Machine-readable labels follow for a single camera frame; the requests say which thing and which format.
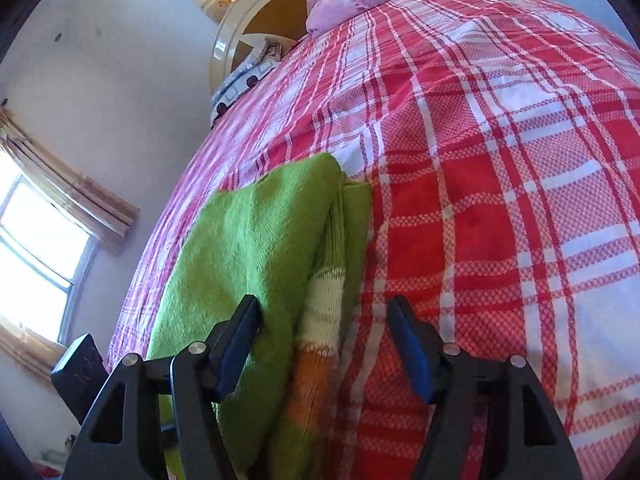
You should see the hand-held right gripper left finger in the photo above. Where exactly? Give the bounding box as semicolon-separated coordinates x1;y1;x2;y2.
65;294;261;480

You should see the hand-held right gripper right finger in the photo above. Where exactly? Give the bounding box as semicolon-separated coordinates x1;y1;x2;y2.
388;295;584;480

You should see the green knitted sweater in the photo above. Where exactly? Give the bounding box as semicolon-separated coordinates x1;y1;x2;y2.
145;152;374;480

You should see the bright window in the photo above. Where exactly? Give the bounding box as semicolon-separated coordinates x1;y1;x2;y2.
0;150;97;347

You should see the beige patterned curtain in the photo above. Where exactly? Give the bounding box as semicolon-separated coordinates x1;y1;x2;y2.
0;105;139;257

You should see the red plaid bedsheet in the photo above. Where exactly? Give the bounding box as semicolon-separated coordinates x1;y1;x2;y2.
112;0;640;480

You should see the white patterned pillow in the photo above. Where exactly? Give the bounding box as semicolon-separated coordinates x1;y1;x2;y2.
210;40;289;122

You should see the cream wooden headboard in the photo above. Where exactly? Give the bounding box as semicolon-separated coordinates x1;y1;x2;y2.
209;0;451;111

